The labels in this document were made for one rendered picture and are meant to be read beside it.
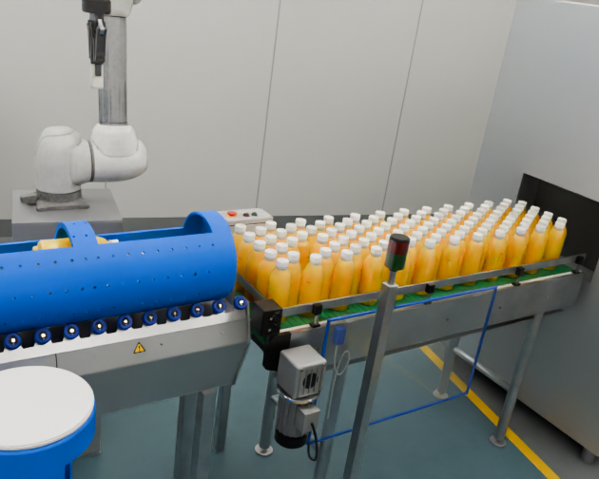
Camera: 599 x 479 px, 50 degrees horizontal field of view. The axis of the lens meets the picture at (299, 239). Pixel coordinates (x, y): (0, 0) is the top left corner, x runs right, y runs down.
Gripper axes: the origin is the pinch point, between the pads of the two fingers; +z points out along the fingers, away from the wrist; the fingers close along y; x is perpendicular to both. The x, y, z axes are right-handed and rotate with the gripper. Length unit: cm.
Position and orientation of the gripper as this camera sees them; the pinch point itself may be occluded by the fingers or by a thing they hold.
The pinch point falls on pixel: (96, 75)
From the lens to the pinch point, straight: 193.5
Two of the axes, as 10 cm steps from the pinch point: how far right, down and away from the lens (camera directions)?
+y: -4.8, -3.6, 8.0
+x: -8.7, 0.9, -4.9
